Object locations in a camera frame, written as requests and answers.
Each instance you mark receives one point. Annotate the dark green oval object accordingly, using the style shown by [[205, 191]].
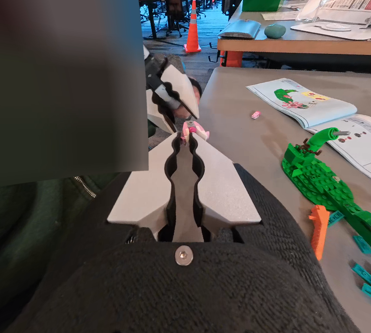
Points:
[[274, 31]]

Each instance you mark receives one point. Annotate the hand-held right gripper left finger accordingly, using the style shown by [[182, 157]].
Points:
[[139, 194]]

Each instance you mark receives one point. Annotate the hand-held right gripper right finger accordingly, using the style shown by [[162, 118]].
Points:
[[229, 194]]

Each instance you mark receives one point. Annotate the pile of teal lego bricks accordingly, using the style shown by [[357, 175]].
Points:
[[336, 218]]

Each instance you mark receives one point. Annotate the paper sheet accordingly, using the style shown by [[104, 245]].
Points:
[[279, 16]]

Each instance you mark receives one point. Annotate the orange traffic cone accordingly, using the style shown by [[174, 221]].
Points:
[[192, 31]]

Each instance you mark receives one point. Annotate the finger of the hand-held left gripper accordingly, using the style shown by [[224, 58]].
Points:
[[182, 86], [155, 112]]

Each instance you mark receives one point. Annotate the white flat base plate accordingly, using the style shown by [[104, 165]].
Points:
[[347, 33]]

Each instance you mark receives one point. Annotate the orange brick separator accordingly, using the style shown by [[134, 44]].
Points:
[[318, 228]]

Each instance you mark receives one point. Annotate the wood edged work table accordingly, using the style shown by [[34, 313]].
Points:
[[289, 44]]

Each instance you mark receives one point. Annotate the green lego leaf build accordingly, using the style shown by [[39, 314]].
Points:
[[313, 176]]

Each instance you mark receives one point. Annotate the lego instruction booklet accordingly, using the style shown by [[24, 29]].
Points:
[[327, 107]]

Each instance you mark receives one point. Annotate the person's left hand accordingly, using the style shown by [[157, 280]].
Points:
[[181, 112]]

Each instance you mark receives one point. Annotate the grey padded pouch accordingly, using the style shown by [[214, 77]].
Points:
[[240, 29]]

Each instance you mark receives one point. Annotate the small pink lego brick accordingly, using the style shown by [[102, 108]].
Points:
[[256, 114]]

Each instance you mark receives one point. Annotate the pink lego flower piece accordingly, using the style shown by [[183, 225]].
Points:
[[200, 130]]

